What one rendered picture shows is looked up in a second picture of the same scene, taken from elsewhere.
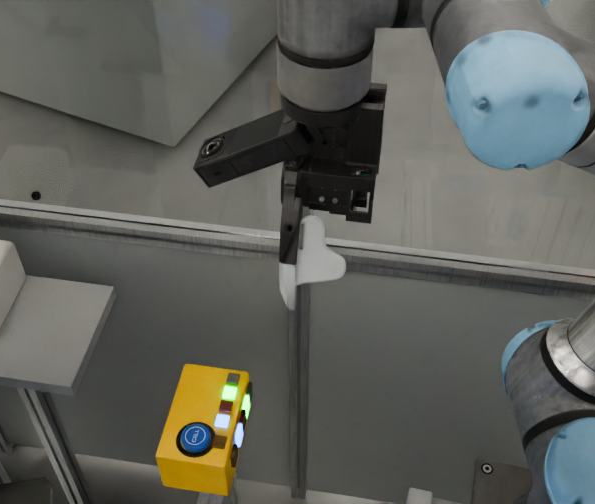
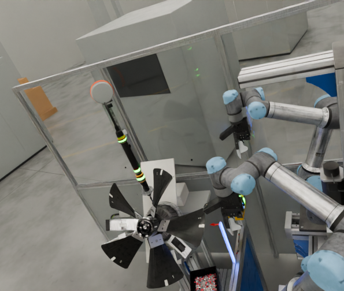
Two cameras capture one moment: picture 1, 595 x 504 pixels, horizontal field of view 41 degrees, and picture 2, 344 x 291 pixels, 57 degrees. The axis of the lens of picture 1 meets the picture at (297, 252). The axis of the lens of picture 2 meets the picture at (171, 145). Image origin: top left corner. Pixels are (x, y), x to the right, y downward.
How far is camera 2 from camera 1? 1.02 m
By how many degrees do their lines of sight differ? 24
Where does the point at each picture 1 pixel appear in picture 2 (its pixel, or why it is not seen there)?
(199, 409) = not seen: hidden behind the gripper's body
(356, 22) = (237, 107)
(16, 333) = (189, 203)
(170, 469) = not seen: hidden behind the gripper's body
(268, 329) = (251, 196)
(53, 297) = (196, 194)
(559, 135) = (262, 112)
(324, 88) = (235, 118)
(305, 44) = (230, 112)
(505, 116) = (254, 111)
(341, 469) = (285, 242)
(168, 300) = not seen: hidden behind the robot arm
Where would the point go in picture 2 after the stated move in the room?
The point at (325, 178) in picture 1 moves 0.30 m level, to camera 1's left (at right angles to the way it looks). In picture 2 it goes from (240, 133) to (185, 145)
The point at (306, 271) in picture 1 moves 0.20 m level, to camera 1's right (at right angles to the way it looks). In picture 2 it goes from (241, 150) to (280, 142)
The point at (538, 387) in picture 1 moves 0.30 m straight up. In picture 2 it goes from (302, 174) to (295, 129)
